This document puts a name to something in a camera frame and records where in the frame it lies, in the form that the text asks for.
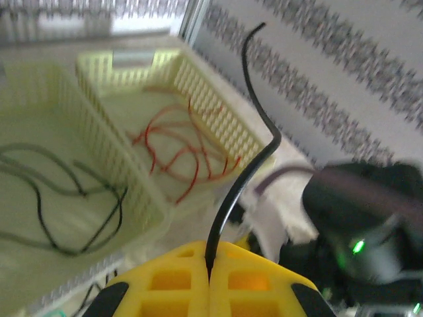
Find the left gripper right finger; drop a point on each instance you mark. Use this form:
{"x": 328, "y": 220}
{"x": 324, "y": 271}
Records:
{"x": 257, "y": 280}

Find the aluminium frame post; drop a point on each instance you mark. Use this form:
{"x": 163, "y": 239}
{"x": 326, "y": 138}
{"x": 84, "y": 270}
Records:
{"x": 195, "y": 20}

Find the pale yellow perforated basket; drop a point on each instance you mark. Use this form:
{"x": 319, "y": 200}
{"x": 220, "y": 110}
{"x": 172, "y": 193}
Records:
{"x": 66, "y": 132}
{"x": 109, "y": 72}

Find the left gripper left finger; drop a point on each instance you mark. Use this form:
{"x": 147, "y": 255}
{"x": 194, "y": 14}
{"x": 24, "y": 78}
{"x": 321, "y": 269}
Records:
{"x": 165, "y": 280}

